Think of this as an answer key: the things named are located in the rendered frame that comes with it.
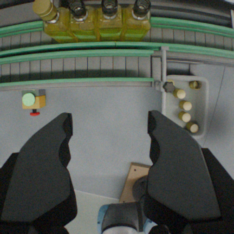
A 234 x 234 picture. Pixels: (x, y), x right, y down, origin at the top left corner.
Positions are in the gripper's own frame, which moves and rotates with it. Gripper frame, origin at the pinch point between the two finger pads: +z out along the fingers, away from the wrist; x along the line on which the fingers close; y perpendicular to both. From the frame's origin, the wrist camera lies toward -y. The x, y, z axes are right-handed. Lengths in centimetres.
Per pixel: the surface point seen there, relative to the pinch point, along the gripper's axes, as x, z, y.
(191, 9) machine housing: 31, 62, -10
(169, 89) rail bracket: 13.8, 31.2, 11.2
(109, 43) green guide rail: -0.4, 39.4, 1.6
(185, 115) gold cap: 26, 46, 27
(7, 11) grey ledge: -36, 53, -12
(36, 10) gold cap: -12.3, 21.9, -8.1
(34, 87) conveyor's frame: -25, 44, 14
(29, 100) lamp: -28, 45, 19
